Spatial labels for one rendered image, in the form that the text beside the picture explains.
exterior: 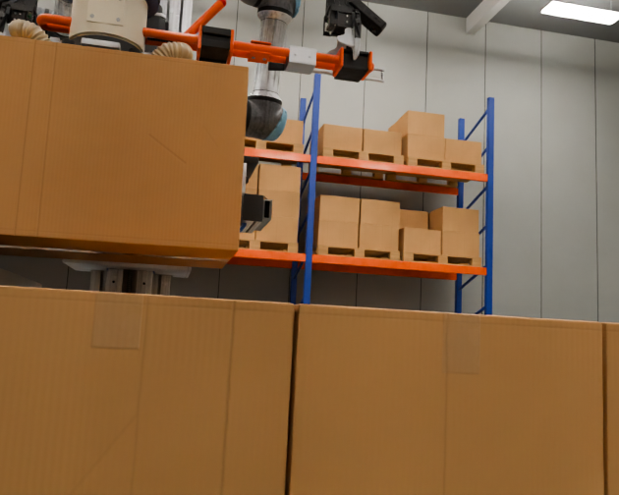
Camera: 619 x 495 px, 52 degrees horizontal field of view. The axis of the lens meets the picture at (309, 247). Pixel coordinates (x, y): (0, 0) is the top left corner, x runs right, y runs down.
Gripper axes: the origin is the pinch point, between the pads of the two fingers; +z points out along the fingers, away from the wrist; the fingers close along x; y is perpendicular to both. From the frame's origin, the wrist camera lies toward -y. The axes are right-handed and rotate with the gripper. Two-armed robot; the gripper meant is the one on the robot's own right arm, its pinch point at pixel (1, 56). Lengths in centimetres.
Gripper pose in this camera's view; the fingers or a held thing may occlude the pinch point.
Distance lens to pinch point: 195.5
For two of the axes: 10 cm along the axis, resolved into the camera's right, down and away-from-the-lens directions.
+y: 9.7, 0.9, 2.1
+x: -2.2, 1.2, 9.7
